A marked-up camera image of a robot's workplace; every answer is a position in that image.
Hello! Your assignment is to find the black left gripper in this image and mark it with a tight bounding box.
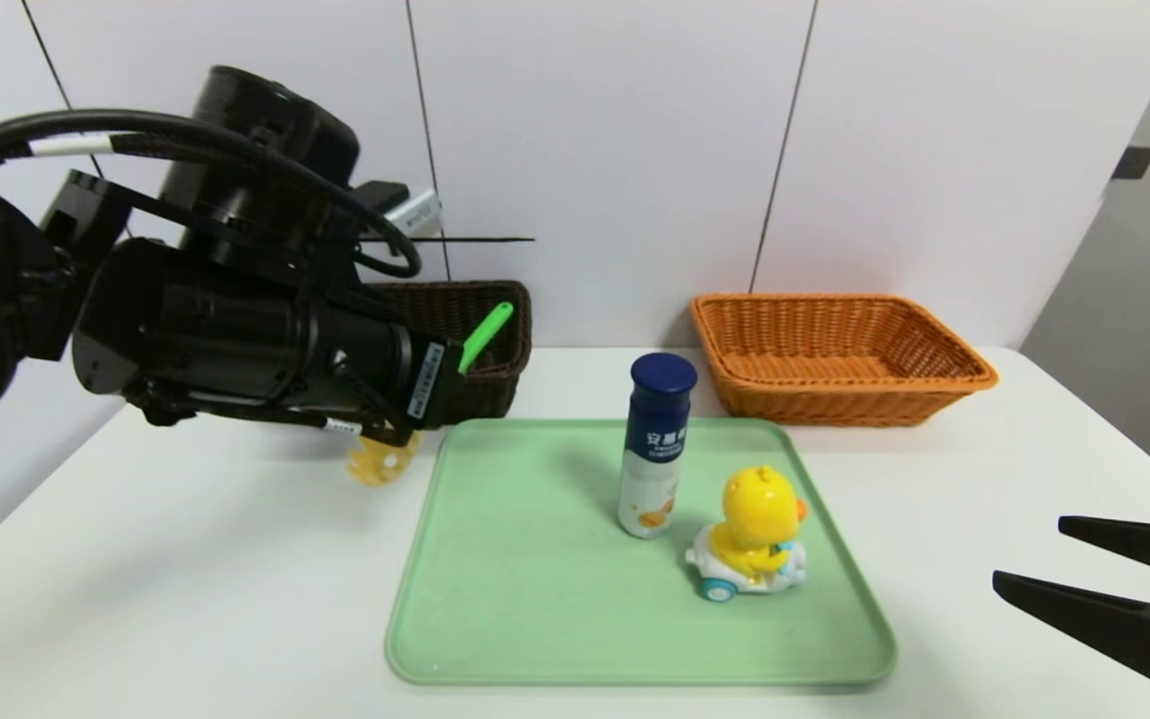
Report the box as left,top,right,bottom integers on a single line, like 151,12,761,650
293,299,515,441

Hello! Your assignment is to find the green yellow pasta spoon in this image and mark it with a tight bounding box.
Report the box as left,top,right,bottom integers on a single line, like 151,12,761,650
345,302,515,488

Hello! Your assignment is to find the yellow duck scooter toy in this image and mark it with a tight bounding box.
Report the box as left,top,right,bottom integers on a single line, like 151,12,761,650
685,464,810,604

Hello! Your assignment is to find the dark brown wicker basket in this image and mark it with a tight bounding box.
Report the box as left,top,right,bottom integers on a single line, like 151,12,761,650
365,280,534,422

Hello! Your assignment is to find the orange wicker basket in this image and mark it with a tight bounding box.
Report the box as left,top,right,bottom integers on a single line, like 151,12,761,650
690,292,999,428

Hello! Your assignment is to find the blue white drink bottle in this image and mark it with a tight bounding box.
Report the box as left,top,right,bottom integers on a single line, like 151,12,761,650
618,352,699,540

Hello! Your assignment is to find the light green plastic tray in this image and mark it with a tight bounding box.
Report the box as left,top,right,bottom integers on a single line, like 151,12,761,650
383,416,898,688

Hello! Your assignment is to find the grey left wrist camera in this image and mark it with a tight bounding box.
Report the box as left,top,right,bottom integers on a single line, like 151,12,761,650
375,183,443,239

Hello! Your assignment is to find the black camera cable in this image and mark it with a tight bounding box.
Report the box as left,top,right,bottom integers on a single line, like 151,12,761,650
0,108,424,281

